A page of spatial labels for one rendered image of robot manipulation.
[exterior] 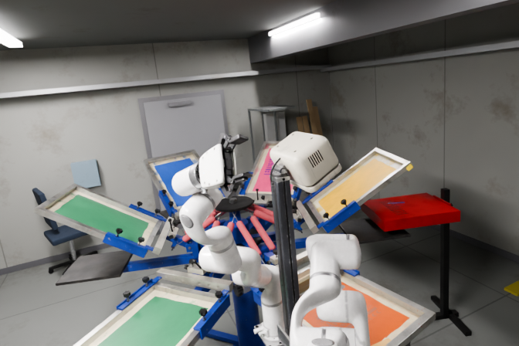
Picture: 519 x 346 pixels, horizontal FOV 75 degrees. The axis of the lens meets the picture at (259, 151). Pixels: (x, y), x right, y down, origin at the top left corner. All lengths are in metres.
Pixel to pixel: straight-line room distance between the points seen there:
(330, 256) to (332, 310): 0.21
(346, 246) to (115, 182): 4.79
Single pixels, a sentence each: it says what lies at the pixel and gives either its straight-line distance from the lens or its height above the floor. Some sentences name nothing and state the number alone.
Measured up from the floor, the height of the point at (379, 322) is 0.96.
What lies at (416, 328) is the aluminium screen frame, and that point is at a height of 0.99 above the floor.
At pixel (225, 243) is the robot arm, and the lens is 1.08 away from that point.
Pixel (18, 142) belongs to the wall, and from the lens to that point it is 5.58.
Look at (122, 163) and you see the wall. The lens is 5.51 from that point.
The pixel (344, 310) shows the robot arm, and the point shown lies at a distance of 1.19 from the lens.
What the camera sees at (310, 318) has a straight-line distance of 2.05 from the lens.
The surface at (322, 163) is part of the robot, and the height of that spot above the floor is 1.95.
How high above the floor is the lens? 2.22
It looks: 11 degrees down
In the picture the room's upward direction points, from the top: 6 degrees counter-clockwise
